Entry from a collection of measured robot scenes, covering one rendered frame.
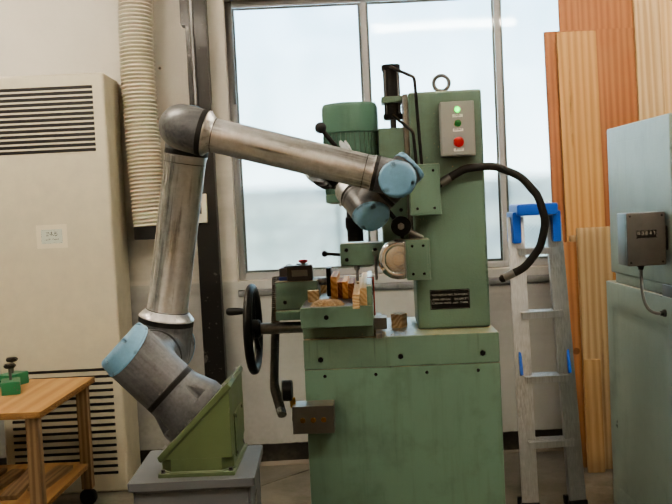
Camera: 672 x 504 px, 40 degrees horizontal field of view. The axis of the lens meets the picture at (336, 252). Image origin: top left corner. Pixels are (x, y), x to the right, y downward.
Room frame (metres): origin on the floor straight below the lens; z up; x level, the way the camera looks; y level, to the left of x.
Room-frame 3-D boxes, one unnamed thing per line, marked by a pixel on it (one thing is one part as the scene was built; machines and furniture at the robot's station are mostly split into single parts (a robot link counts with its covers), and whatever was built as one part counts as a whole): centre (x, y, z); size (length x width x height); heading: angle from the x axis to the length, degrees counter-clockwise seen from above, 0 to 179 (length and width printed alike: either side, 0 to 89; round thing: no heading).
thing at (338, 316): (2.95, 0.04, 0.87); 0.61 x 0.30 x 0.06; 178
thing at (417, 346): (2.91, -0.19, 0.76); 0.57 x 0.45 x 0.09; 88
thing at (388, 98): (2.91, -0.20, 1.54); 0.08 x 0.08 x 0.17; 88
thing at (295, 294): (2.95, 0.13, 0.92); 0.15 x 0.13 x 0.09; 178
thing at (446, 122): (2.76, -0.38, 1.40); 0.10 x 0.06 x 0.16; 88
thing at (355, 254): (2.91, -0.08, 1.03); 0.14 x 0.07 x 0.09; 88
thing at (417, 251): (2.75, -0.24, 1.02); 0.09 x 0.07 x 0.12; 178
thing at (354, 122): (2.91, -0.06, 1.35); 0.18 x 0.18 x 0.31
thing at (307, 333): (2.91, 0.00, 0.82); 0.40 x 0.21 x 0.04; 178
